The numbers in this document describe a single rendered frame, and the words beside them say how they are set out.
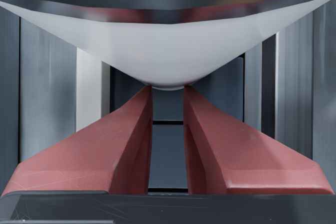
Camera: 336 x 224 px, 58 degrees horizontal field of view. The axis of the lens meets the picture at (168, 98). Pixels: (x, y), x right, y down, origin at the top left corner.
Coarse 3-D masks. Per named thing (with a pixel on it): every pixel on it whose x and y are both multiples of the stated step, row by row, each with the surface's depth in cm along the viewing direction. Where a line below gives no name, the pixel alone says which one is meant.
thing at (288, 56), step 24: (312, 24) 9; (264, 48) 10; (288, 48) 9; (312, 48) 9; (264, 72) 10; (288, 72) 9; (312, 72) 9; (264, 96) 10; (288, 96) 9; (312, 96) 9; (264, 120) 10; (288, 120) 9; (312, 120) 9; (288, 144) 9; (312, 144) 9
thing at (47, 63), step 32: (32, 32) 22; (320, 32) 22; (32, 64) 22; (64, 64) 22; (320, 64) 22; (32, 96) 22; (64, 96) 22; (320, 96) 22; (32, 128) 22; (64, 128) 22; (320, 128) 22; (320, 160) 22
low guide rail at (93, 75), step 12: (84, 60) 14; (96, 60) 14; (84, 72) 14; (96, 72) 14; (108, 72) 15; (84, 84) 14; (96, 84) 14; (108, 84) 15; (84, 96) 14; (96, 96) 14; (108, 96) 15; (84, 108) 14; (96, 108) 14; (108, 108) 15; (84, 120) 14
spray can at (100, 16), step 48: (0, 0) 1; (48, 0) 1; (96, 0) 1; (144, 0) 1; (192, 0) 1; (240, 0) 1; (288, 0) 1; (96, 48) 3; (144, 48) 2; (192, 48) 3; (240, 48) 3
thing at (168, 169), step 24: (120, 72) 17; (216, 72) 17; (240, 72) 17; (120, 96) 17; (168, 96) 17; (216, 96) 17; (240, 96) 17; (168, 120) 17; (240, 120) 17; (168, 144) 17; (168, 168) 17; (168, 192) 17
